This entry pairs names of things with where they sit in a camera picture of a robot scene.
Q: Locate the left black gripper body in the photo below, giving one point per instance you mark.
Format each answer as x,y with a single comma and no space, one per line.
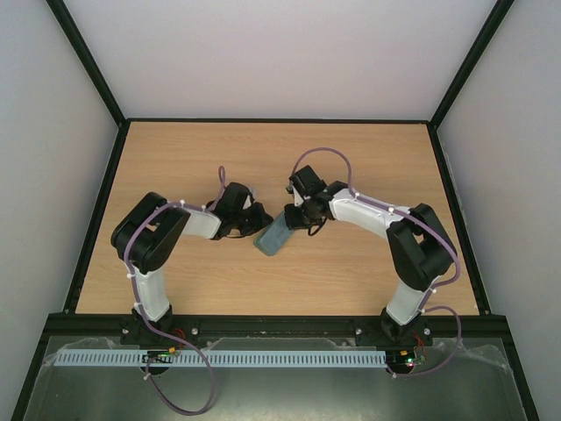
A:
248,223

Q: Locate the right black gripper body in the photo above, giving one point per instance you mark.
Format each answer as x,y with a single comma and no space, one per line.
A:
294,215

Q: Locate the grey glasses case green lining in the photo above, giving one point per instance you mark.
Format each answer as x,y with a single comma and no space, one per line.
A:
274,236

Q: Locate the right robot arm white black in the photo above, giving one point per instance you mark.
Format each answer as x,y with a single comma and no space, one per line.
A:
421,250

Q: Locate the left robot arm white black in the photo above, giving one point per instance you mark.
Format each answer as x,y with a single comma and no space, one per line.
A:
146,237

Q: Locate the left controller board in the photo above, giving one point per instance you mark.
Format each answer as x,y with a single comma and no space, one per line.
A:
166,356

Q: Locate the controller board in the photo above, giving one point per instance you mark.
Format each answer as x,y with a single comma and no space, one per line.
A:
166,356
406,358

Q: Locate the right controller board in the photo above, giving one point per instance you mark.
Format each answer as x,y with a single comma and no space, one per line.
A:
406,358

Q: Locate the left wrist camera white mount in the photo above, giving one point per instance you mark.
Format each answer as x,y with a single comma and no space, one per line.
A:
250,198

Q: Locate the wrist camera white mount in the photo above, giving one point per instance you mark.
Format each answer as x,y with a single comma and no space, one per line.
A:
250,198
293,191

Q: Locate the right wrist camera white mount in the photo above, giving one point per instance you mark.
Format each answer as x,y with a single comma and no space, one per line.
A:
293,191

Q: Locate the light blue slotted cable duct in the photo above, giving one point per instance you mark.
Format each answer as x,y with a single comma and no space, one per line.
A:
226,358

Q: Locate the black aluminium frame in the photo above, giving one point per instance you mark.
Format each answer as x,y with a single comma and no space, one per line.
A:
67,323

